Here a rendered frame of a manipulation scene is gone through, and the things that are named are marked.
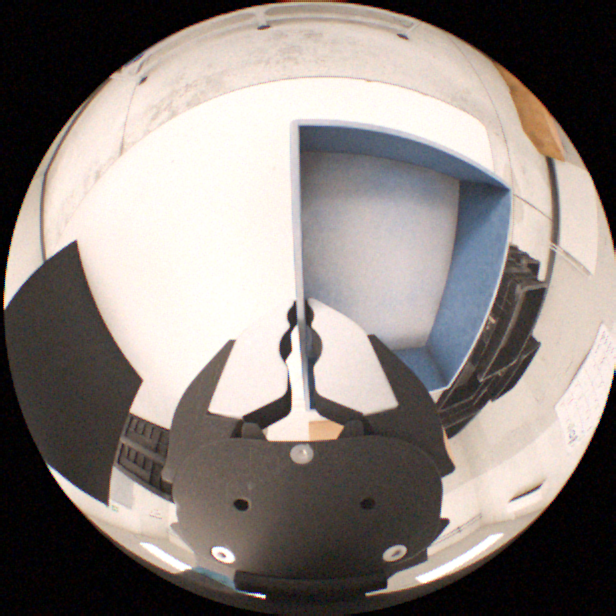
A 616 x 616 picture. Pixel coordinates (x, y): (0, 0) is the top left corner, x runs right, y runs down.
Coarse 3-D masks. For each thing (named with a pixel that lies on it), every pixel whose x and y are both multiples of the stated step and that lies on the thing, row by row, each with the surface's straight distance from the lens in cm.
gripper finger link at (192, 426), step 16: (224, 352) 9; (208, 368) 9; (192, 384) 8; (208, 384) 8; (192, 400) 8; (208, 400) 8; (176, 416) 8; (192, 416) 8; (208, 416) 7; (224, 416) 7; (176, 432) 8; (192, 432) 7; (208, 432) 7; (224, 432) 7; (240, 432) 7; (176, 448) 7; (192, 448) 7; (176, 464) 7
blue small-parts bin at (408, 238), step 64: (320, 128) 10; (384, 128) 10; (320, 192) 16; (384, 192) 17; (448, 192) 20; (512, 192) 17; (320, 256) 16; (384, 256) 18; (448, 256) 21; (384, 320) 21; (448, 320) 22; (448, 384) 23
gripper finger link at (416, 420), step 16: (368, 336) 9; (384, 352) 9; (384, 368) 8; (400, 368) 8; (400, 384) 8; (416, 384) 8; (400, 400) 7; (416, 400) 7; (432, 400) 8; (368, 416) 7; (384, 416) 7; (400, 416) 7; (416, 416) 7; (432, 416) 7; (368, 432) 7; (384, 432) 7; (400, 432) 7; (416, 432) 7; (432, 432) 7; (432, 448) 7; (448, 464) 7
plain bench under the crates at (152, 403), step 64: (192, 128) 20; (256, 128) 17; (448, 128) 23; (128, 192) 24; (192, 192) 18; (256, 192) 16; (128, 256) 25; (192, 256) 19; (256, 256) 17; (128, 320) 31; (192, 320) 23
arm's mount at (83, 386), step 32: (64, 256) 36; (32, 288) 34; (64, 288) 35; (32, 320) 33; (64, 320) 34; (96, 320) 37; (32, 352) 33; (64, 352) 34; (96, 352) 36; (32, 384) 34; (64, 384) 34; (96, 384) 36; (128, 384) 40; (32, 416) 34; (64, 416) 35; (96, 416) 36; (64, 448) 36; (96, 448) 37; (96, 480) 38
